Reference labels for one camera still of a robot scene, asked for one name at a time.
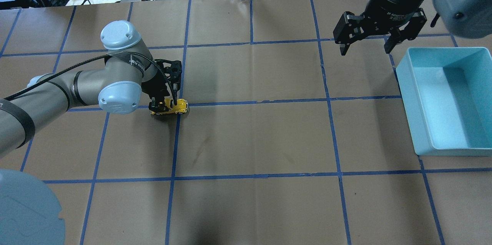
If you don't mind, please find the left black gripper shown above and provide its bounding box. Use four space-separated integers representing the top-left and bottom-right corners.
141 59 182 113

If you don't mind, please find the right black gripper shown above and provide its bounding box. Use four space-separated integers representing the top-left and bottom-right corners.
333 0 427 56

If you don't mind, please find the yellow beetle toy car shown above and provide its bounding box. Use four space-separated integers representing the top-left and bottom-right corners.
148 98 189 116

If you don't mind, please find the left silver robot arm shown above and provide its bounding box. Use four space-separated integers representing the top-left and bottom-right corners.
0 20 188 157

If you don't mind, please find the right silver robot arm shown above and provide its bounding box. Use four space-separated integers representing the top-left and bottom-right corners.
333 0 492 56

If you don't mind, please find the light blue plastic bin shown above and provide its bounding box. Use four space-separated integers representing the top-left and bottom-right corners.
396 47 492 156

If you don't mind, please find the light blue round plate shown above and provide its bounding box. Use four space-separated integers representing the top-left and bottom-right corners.
0 169 66 245

